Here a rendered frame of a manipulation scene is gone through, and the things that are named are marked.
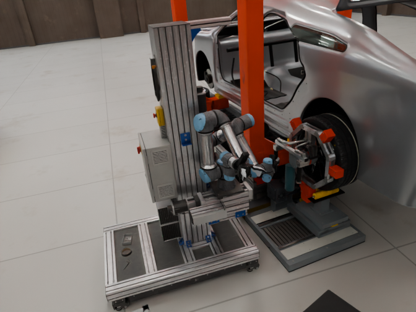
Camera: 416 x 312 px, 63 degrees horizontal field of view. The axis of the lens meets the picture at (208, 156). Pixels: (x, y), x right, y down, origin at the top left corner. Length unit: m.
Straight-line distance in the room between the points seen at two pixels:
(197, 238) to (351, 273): 1.33
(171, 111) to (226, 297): 1.54
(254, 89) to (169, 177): 1.11
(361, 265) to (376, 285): 0.22
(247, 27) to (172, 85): 0.89
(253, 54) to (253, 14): 0.32
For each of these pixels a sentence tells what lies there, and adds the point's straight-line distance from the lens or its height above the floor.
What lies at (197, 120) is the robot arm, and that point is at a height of 1.43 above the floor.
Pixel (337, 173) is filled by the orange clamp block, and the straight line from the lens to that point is 2.79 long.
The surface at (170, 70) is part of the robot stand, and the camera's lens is 2.39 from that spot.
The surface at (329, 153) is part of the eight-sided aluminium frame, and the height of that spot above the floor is 0.99.
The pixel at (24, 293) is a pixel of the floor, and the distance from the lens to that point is 3.54.
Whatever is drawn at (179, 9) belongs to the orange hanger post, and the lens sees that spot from 4.75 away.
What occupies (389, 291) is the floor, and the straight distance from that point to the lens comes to 3.18.
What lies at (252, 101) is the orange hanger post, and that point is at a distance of 3.11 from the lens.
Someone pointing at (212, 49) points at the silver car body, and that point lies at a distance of 5.11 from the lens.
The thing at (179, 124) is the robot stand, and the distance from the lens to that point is 2.49.
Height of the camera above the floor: 2.26
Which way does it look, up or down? 27 degrees down
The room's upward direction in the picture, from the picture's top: 5 degrees counter-clockwise
